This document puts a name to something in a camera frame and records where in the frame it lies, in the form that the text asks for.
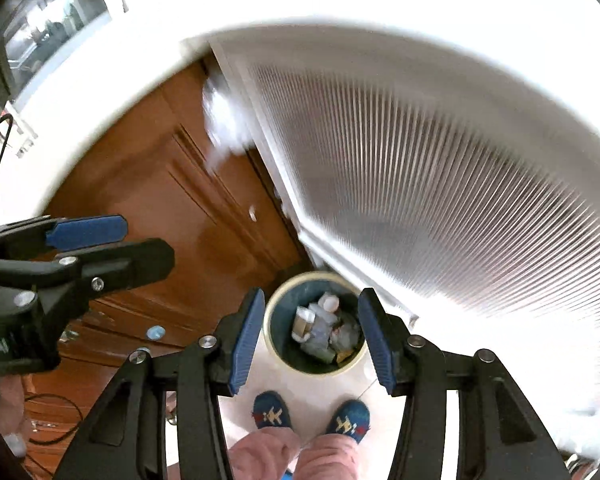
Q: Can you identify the person's right leg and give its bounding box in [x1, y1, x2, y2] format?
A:
[292, 435, 361, 480]

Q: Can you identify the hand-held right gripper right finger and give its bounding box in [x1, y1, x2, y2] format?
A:
[357, 287, 573, 480]

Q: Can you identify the brown wooden cabinet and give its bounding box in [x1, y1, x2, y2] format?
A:
[22, 57, 316, 476]

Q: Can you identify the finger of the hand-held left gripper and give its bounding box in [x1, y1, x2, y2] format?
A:
[0, 237, 176, 312]
[0, 214, 129, 261]

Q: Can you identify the clear plastic bag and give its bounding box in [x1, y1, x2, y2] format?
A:
[200, 77, 253, 171]

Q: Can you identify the person's left forearm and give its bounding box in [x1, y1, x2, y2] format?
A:
[0, 375, 28, 458]

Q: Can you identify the person's leg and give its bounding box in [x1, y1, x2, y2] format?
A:
[292, 435, 361, 480]
[227, 427, 301, 480]

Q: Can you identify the person's left leg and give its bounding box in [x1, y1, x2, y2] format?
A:
[227, 427, 301, 480]

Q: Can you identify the round cream trash bin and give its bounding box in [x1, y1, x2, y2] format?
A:
[263, 271, 368, 377]

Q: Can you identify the white printed carton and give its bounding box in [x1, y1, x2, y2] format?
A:
[292, 307, 317, 343]

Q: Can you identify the window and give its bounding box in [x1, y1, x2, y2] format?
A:
[2, 0, 113, 78]

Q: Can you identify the white ribbed cabinet door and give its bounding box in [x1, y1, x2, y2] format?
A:
[210, 40, 600, 411]

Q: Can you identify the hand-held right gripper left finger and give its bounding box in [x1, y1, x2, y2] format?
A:
[55, 287, 267, 480]

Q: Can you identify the blue patterned slipper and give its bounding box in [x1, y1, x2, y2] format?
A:
[326, 400, 371, 445]
[252, 391, 293, 431]

